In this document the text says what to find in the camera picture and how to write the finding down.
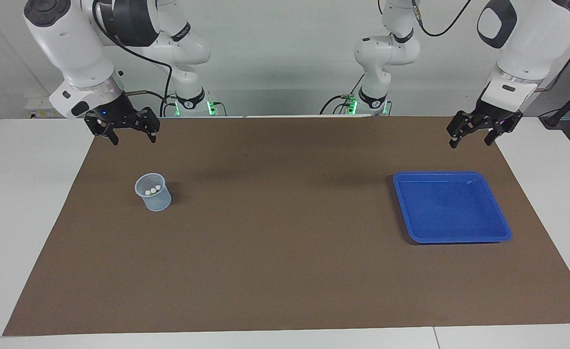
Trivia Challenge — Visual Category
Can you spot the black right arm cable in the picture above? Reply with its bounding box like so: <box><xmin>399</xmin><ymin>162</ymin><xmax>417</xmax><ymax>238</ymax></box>
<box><xmin>92</xmin><ymin>0</ymin><xmax>174</xmax><ymax>117</ymax></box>

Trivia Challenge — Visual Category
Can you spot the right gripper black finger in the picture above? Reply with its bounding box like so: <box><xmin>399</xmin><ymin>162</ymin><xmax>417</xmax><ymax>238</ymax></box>
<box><xmin>137</xmin><ymin>108</ymin><xmax>161</xmax><ymax>144</ymax></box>
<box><xmin>84</xmin><ymin>113</ymin><xmax>120</xmax><ymax>146</ymax></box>

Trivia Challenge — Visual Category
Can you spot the brown table mat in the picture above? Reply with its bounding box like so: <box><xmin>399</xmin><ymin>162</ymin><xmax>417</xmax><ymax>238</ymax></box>
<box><xmin>2</xmin><ymin>115</ymin><xmax>570</xmax><ymax>336</ymax></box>

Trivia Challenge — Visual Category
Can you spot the light blue mesh pen cup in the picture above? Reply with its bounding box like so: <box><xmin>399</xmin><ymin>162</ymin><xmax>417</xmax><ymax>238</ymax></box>
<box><xmin>134</xmin><ymin>173</ymin><xmax>172</xmax><ymax>212</ymax></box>

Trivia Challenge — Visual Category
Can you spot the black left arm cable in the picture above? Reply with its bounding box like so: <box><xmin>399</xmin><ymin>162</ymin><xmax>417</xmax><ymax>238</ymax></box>
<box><xmin>411</xmin><ymin>0</ymin><xmax>570</xmax><ymax>93</ymax></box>

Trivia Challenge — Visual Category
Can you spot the blue plastic tray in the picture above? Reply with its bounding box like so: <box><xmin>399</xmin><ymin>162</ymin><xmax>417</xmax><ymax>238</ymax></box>
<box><xmin>392</xmin><ymin>171</ymin><xmax>512</xmax><ymax>244</ymax></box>

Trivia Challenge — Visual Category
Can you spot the black curved base cable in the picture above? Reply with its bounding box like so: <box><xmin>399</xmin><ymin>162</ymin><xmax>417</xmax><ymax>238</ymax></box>
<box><xmin>319</xmin><ymin>95</ymin><xmax>347</xmax><ymax>116</ymax></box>

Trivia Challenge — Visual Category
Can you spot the black stand pole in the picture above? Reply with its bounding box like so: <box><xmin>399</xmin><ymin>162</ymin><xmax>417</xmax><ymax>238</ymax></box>
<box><xmin>539</xmin><ymin>77</ymin><xmax>570</xmax><ymax>129</ymax></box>

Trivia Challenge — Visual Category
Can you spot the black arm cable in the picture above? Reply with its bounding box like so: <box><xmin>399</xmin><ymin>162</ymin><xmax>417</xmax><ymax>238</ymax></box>
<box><xmin>92</xmin><ymin>0</ymin><xmax>174</xmax><ymax>117</ymax></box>
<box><xmin>411</xmin><ymin>0</ymin><xmax>570</xmax><ymax>93</ymax></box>

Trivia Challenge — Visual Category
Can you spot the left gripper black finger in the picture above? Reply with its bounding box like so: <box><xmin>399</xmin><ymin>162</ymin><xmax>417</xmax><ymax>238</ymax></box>
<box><xmin>447</xmin><ymin>111</ymin><xmax>477</xmax><ymax>149</ymax></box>
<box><xmin>484</xmin><ymin>112</ymin><xmax>524</xmax><ymax>147</ymax></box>

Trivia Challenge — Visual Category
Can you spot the white wall socket box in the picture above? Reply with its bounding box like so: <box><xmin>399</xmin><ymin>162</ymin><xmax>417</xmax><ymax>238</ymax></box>
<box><xmin>25</xmin><ymin>97</ymin><xmax>67</xmax><ymax>119</ymax></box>

